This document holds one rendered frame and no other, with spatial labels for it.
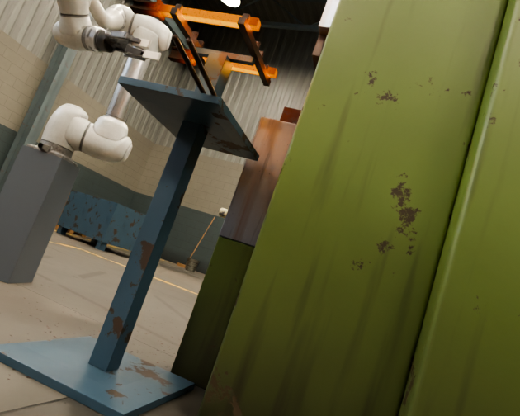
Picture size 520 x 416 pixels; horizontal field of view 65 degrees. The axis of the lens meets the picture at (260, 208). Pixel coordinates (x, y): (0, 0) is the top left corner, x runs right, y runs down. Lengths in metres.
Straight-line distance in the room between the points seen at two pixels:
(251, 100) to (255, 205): 10.30
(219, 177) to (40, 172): 9.06
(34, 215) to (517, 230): 1.84
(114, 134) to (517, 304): 1.78
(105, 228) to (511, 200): 5.81
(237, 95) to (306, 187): 10.83
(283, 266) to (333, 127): 0.39
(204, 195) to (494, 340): 10.31
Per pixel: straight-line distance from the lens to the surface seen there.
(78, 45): 1.80
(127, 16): 2.29
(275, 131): 1.45
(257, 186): 1.39
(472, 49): 1.27
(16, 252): 2.12
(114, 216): 6.36
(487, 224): 0.99
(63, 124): 2.19
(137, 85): 1.15
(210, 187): 11.02
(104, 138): 2.15
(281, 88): 11.52
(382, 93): 1.18
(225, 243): 1.38
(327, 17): 1.77
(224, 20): 1.25
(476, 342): 0.97
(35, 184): 2.13
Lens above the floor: 0.38
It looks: 9 degrees up
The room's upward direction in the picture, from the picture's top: 19 degrees clockwise
